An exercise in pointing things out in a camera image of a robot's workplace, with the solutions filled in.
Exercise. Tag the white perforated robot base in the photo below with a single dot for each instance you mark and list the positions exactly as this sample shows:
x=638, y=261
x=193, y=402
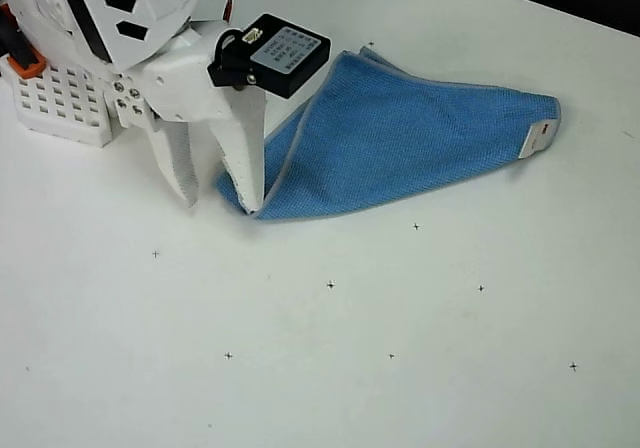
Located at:
x=60, y=103

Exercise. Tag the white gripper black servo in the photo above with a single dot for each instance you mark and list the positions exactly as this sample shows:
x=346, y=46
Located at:
x=176, y=93

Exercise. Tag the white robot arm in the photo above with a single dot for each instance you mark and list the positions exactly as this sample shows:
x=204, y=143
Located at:
x=145, y=18

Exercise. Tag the orange and black clamp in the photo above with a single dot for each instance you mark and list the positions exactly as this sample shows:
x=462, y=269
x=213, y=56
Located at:
x=30, y=65

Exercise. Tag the blue microfiber cloth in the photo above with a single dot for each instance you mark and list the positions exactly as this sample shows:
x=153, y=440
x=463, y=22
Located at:
x=390, y=143

